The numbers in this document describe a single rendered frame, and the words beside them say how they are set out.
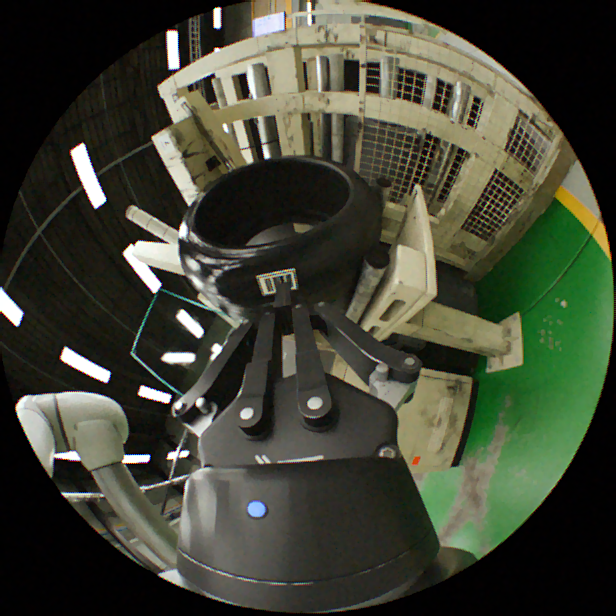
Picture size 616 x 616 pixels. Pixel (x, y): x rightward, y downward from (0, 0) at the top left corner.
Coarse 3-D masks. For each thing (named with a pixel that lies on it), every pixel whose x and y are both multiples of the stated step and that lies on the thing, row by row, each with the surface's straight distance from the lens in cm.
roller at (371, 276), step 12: (372, 252) 33; (384, 252) 34; (372, 264) 32; (384, 264) 32; (360, 276) 37; (372, 276) 34; (360, 288) 39; (372, 288) 38; (360, 300) 43; (348, 312) 53; (360, 312) 50
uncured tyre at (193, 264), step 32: (288, 160) 65; (320, 160) 60; (224, 192) 72; (256, 192) 78; (288, 192) 80; (320, 192) 75; (352, 192) 44; (192, 224) 48; (224, 224) 76; (256, 224) 80; (320, 224) 75; (352, 224) 36; (192, 256) 41; (224, 256) 35; (256, 256) 32; (288, 256) 31; (320, 256) 31; (352, 256) 34; (224, 288) 35; (256, 288) 32; (320, 288) 33; (352, 288) 43; (256, 320) 43
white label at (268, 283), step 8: (280, 272) 29; (288, 272) 29; (264, 280) 30; (272, 280) 30; (280, 280) 30; (288, 280) 30; (296, 280) 30; (264, 288) 31; (272, 288) 31; (296, 288) 31
